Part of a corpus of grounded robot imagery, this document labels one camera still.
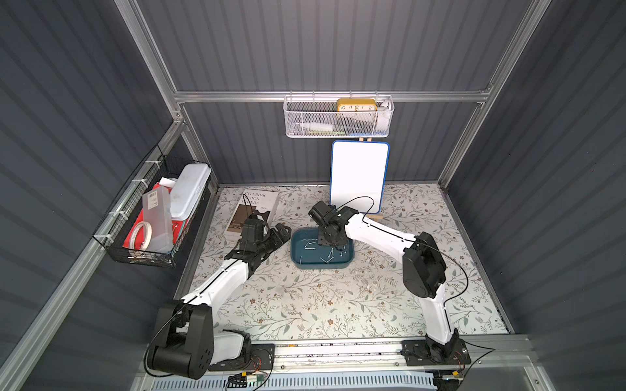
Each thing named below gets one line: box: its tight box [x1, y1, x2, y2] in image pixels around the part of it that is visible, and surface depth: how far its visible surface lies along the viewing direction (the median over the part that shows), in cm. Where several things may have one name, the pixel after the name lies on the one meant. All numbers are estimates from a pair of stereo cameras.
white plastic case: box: [170, 162, 212, 220], surface depth 75 cm
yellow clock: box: [336, 98, 378, 112], surface depth 89 cm
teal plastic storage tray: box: [290, 227, 356, 269], surface depth 96 cm
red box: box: [171, 219, 190, 247], surface depth 71 cm
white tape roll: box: [130, 220, 153, 251], surface depth 65 cm
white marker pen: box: [299, 122, 334, 132], surface depth 93 cm
